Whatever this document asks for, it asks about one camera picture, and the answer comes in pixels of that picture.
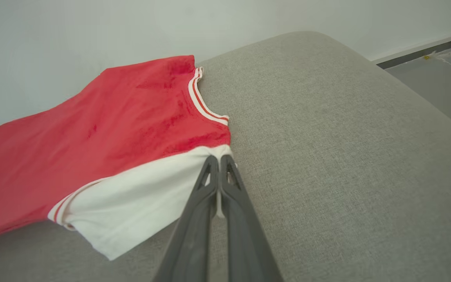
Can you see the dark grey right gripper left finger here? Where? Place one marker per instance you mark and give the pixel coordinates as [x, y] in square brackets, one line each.
[194, 235]

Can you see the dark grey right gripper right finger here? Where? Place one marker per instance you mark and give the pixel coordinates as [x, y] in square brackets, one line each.
[243, 243]

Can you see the red jersey with letter print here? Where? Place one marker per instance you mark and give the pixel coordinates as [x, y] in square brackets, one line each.
[92, 137]

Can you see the grey fabric sofa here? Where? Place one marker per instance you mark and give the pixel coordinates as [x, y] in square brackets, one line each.
[347, 156]

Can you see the white and dark skirting board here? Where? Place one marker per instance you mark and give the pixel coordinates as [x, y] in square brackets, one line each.
[417, 55]

